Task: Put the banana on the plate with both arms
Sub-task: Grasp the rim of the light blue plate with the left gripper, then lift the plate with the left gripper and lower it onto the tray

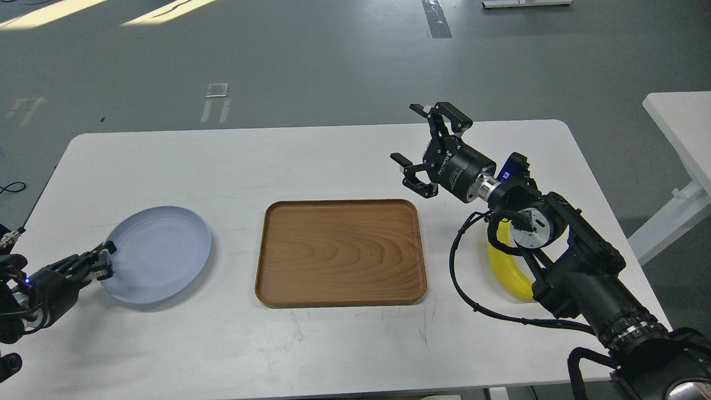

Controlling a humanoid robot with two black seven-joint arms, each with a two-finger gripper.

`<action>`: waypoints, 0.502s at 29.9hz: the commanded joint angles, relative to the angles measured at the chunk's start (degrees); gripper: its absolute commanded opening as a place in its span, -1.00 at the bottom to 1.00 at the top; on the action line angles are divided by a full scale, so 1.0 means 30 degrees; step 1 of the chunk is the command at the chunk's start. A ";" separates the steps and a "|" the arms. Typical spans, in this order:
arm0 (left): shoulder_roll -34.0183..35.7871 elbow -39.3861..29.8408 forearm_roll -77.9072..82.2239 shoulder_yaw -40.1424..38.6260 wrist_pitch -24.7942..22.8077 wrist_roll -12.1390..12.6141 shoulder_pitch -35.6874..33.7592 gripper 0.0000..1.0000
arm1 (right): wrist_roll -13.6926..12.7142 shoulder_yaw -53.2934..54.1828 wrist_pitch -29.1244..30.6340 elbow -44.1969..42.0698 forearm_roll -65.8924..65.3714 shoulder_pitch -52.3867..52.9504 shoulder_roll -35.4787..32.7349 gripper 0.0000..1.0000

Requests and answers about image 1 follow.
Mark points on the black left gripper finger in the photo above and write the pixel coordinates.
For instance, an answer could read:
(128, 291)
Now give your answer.
(98, 272)
(99, 256)

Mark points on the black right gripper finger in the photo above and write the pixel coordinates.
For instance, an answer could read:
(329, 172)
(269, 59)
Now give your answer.
(410, 180)
(447, 124)

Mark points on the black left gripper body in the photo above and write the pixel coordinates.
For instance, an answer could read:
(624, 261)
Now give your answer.
(57, 287)

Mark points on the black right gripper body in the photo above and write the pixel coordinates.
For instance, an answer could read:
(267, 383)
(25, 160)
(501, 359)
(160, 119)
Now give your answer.
(456, 166)

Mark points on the light blue round plate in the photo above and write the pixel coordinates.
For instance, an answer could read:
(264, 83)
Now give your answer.
(160, 251)

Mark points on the yellow banana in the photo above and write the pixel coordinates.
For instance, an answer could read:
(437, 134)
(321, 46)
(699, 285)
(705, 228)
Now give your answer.
(506, 270)

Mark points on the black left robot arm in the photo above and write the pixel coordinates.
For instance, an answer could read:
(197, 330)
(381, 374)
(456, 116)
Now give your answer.
(31, 303)

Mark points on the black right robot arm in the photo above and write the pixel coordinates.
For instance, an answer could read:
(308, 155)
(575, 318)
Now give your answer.
(576, 271)

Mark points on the brown wooden tray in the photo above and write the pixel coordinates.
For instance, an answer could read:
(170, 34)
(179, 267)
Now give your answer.
(341, 253)

